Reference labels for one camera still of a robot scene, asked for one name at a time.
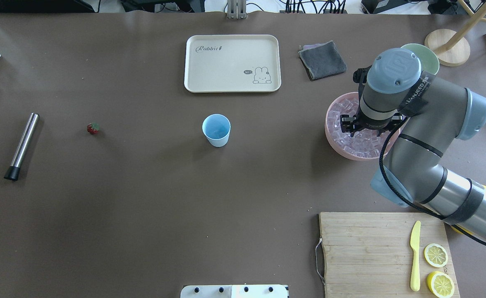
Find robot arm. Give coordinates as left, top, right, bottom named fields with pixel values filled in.
left=340, top=48, right=486, bottom=246

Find wooden cutting board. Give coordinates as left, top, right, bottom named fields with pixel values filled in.
left=319, top=212, right=450, bottom=298

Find lemon slice lower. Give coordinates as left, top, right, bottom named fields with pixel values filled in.
left=423, top=243, right=449, bottom=268

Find pile of ice cubes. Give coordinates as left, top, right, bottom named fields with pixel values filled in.
left=328, top=96, right=397, bottom=159

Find yellow lemon left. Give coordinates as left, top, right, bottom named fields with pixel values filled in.
left=448, top=224, right=474, bottom=236

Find steel muddler black tip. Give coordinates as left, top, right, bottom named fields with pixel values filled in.
left=3, top=113, right=39, bottom=181

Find light blue cup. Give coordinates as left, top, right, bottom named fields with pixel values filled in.
left=202, top=114, right=231, bottom=147

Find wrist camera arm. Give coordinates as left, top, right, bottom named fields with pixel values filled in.
left=352, top=65, right=372, bottom=84

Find lemon slice upper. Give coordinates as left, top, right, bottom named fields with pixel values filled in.
left=426, top=271, right=456, bottom=298

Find pink bowl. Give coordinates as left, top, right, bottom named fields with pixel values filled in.
left=325, top=92, right=401, bottom=161

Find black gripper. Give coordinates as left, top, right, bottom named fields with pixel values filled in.
left=340, top=115, right=407, bottom=137

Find wooden stand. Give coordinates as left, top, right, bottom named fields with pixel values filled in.
left=424, top=0, right=486, bottom=67

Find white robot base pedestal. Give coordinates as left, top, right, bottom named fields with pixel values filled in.
left=180, top=284, right=290, bottom=298

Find yellow plastic knife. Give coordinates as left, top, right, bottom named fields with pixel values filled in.
left=409, top=221, right=421, bottom=292

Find grey folded cloth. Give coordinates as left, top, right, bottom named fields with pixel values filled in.
left=298, top=40, right=347, bottom=80

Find cream rabbit tray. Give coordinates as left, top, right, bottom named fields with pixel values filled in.
left=184, top=34, right=281, bottom=93

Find lemon slice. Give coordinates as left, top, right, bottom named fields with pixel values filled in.
left=426, top=271, right=456, bottom=298
left=423, top=243, right=449, bottom=268

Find light green bowl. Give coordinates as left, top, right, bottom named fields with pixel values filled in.
left=400, top=43, right=440, bottom=75

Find small strawberry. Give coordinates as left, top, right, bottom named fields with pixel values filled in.
left=86, top=122, right=101, bottom=135

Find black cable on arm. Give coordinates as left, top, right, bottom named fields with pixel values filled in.
left=378, top=118, right=486, bottom=252

